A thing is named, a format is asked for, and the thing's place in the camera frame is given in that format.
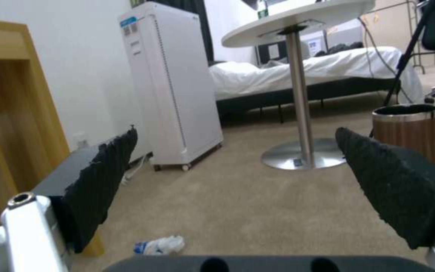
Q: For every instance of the crumpled white blue plastic wrapper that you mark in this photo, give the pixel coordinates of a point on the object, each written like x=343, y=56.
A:
x=161, y=245

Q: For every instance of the brown metal trash bin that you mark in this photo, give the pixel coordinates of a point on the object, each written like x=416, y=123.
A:
x=407, y=133

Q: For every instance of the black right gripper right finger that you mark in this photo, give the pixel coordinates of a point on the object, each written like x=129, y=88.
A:
x=391, y=187

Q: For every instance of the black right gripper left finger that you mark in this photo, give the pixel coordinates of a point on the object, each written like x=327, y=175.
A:
x=93, y=184

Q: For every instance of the light wooden shelf unit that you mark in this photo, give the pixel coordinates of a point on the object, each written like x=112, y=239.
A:
x=10, y=113

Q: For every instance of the black tripod stand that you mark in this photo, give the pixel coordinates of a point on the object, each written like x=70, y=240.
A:
x=406, y=56

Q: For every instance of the white tall air purifier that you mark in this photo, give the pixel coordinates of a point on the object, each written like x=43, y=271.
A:
x=168, y=85

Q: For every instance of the bed with white duvet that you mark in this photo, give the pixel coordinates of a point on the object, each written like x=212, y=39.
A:
x=315, y=73

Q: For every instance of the round white pedestal table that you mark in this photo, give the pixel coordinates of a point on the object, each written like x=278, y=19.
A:
x=300, y=85

